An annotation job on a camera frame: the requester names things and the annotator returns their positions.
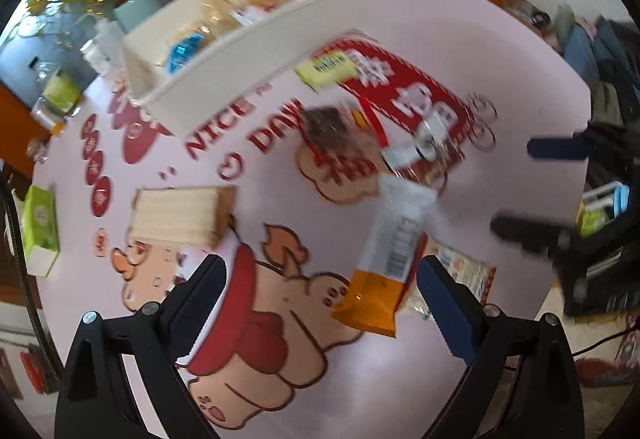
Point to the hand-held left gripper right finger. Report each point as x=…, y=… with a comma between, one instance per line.
x=450, y=314

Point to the white plastic storage bin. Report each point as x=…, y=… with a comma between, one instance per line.
x=220, y=69

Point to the blue sofa with clothes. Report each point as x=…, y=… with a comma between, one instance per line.
x=600, y=69

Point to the green tissue box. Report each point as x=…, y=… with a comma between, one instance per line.
x=42, y=229

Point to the brown chocolate snack packet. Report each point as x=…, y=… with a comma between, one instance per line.
x=335, y=131

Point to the clear packet yellow snack balls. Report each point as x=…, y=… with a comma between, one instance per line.
x=219, y=14

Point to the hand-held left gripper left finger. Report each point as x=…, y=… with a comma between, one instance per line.
x=200, y=301

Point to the orange and white snack packet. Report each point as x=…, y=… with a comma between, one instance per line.
x=385, y=259

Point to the white pill bottle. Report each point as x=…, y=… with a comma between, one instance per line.
x=95, y=56

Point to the small blue candy wrapper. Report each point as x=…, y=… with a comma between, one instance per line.
x=186, y=50

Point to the tiny glass jar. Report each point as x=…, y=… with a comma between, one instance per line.
x=38, y=151

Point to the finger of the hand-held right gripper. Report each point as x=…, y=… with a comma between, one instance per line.
x=555, y=149
x=530, y=233

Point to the yellow-green snack packet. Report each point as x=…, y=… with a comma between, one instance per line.
x=325, y=69

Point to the small jar orange contents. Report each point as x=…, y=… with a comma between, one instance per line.
x=47, y=119

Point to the layered cake slice packet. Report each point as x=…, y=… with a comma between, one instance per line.
x=180, y=216

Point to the white and red snack packet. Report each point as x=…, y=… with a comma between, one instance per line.
x=265, y=4

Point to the white biscuit packet red edge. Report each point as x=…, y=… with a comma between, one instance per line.
x=472, y=271

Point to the clear nut snack packet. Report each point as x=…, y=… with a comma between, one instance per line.
x=425, y=149

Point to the mint canister brown lid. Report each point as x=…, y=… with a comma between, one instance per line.
x=140, y=9

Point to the white squeeze bottle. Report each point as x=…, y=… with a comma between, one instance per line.
x=110, y=31

